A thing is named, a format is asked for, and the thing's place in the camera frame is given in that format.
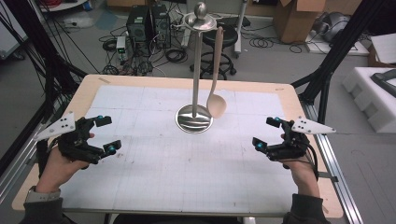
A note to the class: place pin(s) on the black stool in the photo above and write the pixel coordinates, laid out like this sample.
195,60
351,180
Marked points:
224,40

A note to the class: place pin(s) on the steel utensil stand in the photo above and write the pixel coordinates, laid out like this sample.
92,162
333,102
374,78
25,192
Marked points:
196,77

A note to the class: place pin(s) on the aluminium rail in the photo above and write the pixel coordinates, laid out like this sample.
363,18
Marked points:
18,161
334,174

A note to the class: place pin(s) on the grey wristwatch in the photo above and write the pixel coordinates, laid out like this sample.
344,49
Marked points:
42,195

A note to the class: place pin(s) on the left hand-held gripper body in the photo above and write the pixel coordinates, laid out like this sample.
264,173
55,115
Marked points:
74,140

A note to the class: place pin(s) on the white metal post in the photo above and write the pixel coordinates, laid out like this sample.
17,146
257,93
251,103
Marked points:
240,31

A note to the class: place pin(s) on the round white table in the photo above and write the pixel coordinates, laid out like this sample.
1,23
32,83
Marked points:
62,4

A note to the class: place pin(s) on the wooden spoon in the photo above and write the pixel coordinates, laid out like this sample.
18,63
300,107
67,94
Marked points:
216,105

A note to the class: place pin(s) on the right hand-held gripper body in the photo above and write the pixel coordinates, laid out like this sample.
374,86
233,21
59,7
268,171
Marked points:
292,147

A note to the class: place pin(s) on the tall cardboard box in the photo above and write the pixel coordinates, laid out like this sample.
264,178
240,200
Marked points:
295,21

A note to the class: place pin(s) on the open low cardboard box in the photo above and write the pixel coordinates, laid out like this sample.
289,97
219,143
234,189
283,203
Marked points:
121,3

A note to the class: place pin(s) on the blue container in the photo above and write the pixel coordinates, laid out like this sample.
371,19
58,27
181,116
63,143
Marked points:
88,6

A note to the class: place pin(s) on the white foam block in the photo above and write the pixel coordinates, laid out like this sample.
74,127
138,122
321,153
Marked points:
367,99

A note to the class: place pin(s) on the white electronic box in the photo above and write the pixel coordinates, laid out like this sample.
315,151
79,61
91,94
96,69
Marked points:
120,46

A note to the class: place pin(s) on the white board panel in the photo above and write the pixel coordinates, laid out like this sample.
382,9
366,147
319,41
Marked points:
11,35

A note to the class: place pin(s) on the white grid mat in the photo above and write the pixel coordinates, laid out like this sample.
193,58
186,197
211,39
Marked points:
174,174

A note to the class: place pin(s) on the black computer tower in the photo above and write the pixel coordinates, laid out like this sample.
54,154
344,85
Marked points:
139,25
161,26

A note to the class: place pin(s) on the grey round device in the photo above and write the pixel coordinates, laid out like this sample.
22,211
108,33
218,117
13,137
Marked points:
334,26

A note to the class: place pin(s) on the black curved tool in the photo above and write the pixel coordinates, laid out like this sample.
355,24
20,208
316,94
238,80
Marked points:
386,81

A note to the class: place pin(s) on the person's right hand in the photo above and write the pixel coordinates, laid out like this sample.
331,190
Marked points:
302,177

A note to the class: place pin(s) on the person's left hand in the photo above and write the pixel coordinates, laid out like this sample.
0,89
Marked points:
59,169

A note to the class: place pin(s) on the white foam sheet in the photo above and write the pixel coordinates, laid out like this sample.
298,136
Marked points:
385,46

